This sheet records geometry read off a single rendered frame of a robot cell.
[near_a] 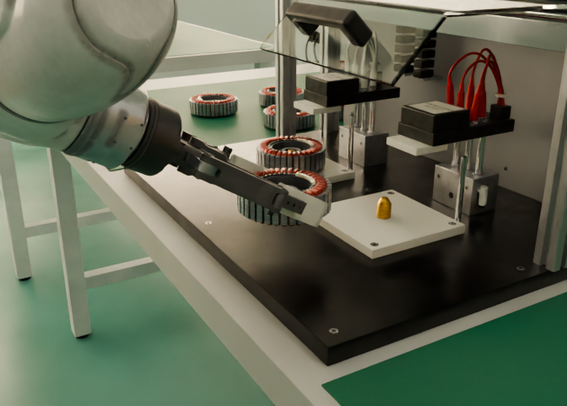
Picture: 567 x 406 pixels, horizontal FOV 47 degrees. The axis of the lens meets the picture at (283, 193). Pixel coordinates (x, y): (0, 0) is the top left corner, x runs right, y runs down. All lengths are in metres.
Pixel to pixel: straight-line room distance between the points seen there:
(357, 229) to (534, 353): 0.27
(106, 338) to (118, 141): 1.50
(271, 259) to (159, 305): 1.46
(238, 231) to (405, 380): 0.33
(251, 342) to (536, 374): 0.27
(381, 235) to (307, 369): 0.25
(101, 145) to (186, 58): 1.78
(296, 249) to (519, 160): 0.39
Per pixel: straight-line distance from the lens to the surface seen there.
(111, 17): 0.41
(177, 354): 1.97
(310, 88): 1.06
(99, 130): 0.61
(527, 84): 1.00
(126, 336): 2.08
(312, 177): 0.77
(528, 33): 0.79
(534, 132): 1.00
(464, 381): 0.63
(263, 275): 0.74
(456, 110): 0.86
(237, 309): 0.72
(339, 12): 0.63
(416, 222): 0.86
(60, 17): 0.41
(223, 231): 0.85
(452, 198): 0.94
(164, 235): 0.90
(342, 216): 0.86
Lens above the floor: 1.12
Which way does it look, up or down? 21 degrees down
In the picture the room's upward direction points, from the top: straight up
